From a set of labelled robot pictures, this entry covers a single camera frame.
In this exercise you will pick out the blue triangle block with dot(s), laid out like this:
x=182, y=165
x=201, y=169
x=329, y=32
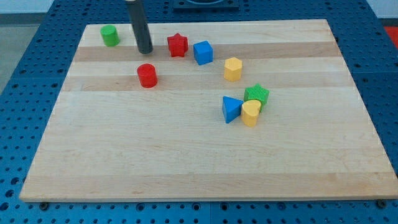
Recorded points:
x=231, y=108

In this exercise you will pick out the blue cube block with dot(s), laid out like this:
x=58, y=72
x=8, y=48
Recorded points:
x=203, y=52

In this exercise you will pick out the yellow heart block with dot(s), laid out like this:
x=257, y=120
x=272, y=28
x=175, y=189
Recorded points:
x=250, y=112

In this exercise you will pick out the yellow hexagon block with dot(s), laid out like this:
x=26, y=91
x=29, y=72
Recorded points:
x=233, y=69

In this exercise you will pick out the green star block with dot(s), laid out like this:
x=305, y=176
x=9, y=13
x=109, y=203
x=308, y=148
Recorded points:
x=257, y=92

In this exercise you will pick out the red cylinder block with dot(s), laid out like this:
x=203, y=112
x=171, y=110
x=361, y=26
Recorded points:
x=147, y=75

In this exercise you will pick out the wooden board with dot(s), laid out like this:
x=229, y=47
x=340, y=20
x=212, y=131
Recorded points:
x=109, y=139

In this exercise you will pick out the red star block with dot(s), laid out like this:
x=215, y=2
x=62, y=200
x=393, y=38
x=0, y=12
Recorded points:
x=178, y=45

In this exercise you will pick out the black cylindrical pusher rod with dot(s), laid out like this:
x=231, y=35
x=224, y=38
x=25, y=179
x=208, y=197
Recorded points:
x=139, y=25

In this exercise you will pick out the green cylinder block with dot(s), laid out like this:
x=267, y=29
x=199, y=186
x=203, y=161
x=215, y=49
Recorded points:
x=110, y=35

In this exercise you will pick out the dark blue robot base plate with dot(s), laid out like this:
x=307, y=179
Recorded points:
x=184, y=5

